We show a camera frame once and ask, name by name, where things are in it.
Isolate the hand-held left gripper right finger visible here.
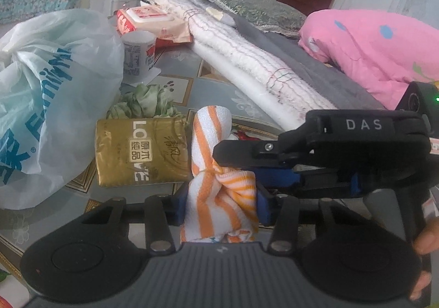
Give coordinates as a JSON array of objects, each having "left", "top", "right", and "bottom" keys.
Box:
[{"left": 255, "top": 185, "right": 348, "bottom": 254}]

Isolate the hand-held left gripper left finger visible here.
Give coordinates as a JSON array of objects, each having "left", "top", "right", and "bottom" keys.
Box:
[{"left": 81, "top": 187, "right": 188, "bottom": 254}]

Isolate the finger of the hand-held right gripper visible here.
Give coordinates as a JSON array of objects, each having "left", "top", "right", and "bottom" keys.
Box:
[
  {"left": 255, "top": 168, "right": 305, "bottom": 192},
  {"left": 212, "top": 137, "right": 296, "bottom": 169}
]

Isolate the orange striped towel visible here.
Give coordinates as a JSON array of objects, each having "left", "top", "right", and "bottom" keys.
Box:
[{"left": 180, "top": 105, "right": 259, "bottom": 243}]

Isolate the person's right hand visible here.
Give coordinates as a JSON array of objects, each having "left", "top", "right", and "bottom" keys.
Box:
[{"left": 409, "top": 215, "right": 439, "bottom": 301}]

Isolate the gold tissue pack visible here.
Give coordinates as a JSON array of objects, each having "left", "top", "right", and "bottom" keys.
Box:
[{"left": 95, "top": 117, "right": 191, "bottom": 188}]

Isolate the white knitted blanket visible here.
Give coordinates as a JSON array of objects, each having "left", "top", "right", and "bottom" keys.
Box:
[{"left": 135, "top": 0, "right": 338, "bottom": 111}]

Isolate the grey blanket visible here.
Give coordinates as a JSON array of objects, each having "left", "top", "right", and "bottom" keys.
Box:
[{"left": 233, "top": 15, "right": 388, "bottom": 111}]

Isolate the pink dotted quilt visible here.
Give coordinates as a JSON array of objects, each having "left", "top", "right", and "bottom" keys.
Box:
[{"left": 298, "top": 9, "right": 439, "bottom": 110}]

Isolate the green crumpled cloth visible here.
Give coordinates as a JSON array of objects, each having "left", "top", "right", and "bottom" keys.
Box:
[{"left": 106, "top": 84, "right": 186, "bottom": 120}]

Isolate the green patterned pillow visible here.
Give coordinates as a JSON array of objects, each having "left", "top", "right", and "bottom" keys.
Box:
[{"left": 199, "top": 0, "right": 307, "bottom": 39}]

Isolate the white printed paper cup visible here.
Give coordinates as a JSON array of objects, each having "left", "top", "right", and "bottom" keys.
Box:
[{"left": 122, "top": 31, "right": 157, "bottom": 78}]

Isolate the red white wet wipes pack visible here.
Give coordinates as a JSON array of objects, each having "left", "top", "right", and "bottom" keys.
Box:
[{"left": 116, "top": 5, "right": 193, "bottom": 49}]

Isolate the white plastic shopping bag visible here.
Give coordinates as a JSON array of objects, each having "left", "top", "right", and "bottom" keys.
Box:
[{"left": 0, "top": 9, "right": 125, "bottom": 210}]

